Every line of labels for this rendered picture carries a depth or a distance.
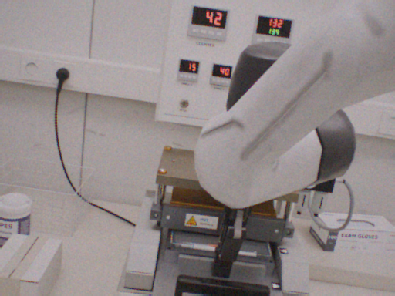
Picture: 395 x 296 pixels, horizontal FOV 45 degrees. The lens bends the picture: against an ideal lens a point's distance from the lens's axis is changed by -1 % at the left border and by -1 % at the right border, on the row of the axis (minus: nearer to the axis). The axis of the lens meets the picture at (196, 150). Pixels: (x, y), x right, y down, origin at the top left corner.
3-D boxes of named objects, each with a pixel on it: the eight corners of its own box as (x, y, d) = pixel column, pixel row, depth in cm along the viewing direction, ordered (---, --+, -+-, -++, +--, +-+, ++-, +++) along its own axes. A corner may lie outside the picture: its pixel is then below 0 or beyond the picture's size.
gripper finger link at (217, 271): (236, 247, 76) (236, 251, 76) (228, 274, 81) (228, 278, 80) (217, 245, 76) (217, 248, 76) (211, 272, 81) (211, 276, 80)
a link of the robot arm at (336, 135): (286, 214, 52) (355, 193, 56) (321, 113, 44) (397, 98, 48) (208, 122, 64) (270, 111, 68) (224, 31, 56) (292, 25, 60)
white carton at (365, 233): (308, 231, 147) (313, 210, 145) (376, 235, 151) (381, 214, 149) (323, 251, 136) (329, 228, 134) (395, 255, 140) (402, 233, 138)
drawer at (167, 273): (163, 233, 104) (167, 200, 102) (262, 246, 105) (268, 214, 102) (149, 318, 76) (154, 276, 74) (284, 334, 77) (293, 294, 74)
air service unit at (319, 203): (275, 207, 116) (286, 149, 112) (332, 214, 117) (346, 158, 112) (278, 216, 111) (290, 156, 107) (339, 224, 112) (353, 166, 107)
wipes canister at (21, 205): (3, 239, 127) (5, 187, 122) (35, 244, 126) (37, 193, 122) (-12, 255, 118) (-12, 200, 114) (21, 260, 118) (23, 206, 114)
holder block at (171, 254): (169, 221, 101) (170, 210, 101) (261, 233, 102) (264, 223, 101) (163, 262, 86) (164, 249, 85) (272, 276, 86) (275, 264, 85)
